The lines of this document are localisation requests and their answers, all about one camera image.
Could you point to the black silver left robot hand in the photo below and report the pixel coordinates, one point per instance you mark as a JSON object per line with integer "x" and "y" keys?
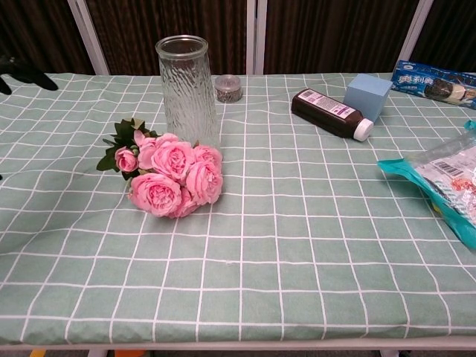
{"x": 26, "y": 76}

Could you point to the pink rose bouquet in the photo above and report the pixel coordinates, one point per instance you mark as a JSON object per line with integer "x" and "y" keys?
{"x": 167, "y": 163}

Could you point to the clear ribbed glass vase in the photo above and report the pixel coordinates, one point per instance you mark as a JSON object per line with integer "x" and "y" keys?
{"x": 187, "y": 96}

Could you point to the green white checked tablecloth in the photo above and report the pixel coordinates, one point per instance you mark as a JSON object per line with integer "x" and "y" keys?
{"x": 260, "y": 223}

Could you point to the brown bottle white cap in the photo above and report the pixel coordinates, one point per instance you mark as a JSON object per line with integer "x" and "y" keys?
{"x": 327, "y": 111}

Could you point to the light blue cube box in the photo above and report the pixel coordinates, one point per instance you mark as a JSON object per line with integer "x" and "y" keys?
{"x": 366, "y": 93}

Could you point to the blue cookie package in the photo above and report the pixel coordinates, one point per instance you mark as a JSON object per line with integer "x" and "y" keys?
{"x": 427, "y": 80}

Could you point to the teal clear snack bag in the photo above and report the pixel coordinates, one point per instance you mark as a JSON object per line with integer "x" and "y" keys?
{"x": 446, "y": 182}

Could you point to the brown screen panel white frame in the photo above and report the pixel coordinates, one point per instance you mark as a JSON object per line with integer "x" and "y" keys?
{"x": 334, "y": 33}
{"x": 453, "y": 29}
{"x": 167, "y": 18}
{"x": 37, "y": 29}

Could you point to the white table frame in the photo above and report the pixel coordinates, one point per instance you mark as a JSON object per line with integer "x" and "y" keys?
{"x": 260, "y": 349}

